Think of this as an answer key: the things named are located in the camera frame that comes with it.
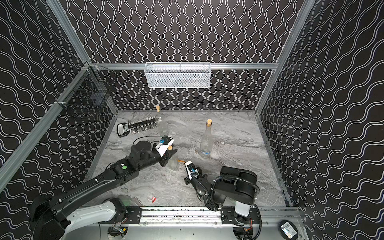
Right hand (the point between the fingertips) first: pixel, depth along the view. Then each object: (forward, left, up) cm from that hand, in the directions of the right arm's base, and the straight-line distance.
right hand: (187, 163), depth 82 cm
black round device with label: (-29, -48, -9) cm, 57 cm away
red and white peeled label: (-16, +18, -10) cm, 26 cm away
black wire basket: (+43, +65, +18) cm, 80 cm away
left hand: (0, +4, +15) cm, 15 cm away
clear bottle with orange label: (-1, +7, +2) cm, 7 cm away
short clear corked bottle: (+34, +21, -7) cm, 41 cm away
